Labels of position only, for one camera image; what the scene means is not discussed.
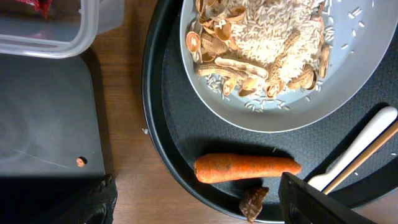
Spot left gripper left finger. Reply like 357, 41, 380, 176
29, 174, 118, 224

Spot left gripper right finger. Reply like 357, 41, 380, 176
277, 172, 378, 223

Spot grey plate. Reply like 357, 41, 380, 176
179, 0, 397, 133

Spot red snack wrapper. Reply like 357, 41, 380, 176
16, 0, 52, 19

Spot clear plastic waste bin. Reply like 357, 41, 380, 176
1, 0, 125, 58

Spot small orange crumb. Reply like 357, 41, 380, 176
76, 157, 86, 168

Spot brown food scrap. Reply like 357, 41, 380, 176
239, 187, 269, 223

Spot wooden chopstick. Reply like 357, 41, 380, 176
322, 121, 397, 195

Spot black rectangular tray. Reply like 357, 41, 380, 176
1, 54, 114, 177

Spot orange carrot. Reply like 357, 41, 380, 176
194, 153, 302, 184

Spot round black serving tray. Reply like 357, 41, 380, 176
142, 1, 397, 223

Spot white plastic fork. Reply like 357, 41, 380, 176
308, 106, 397, 191

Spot rice and peanut shells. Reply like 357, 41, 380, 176
184, 0, 330, 99

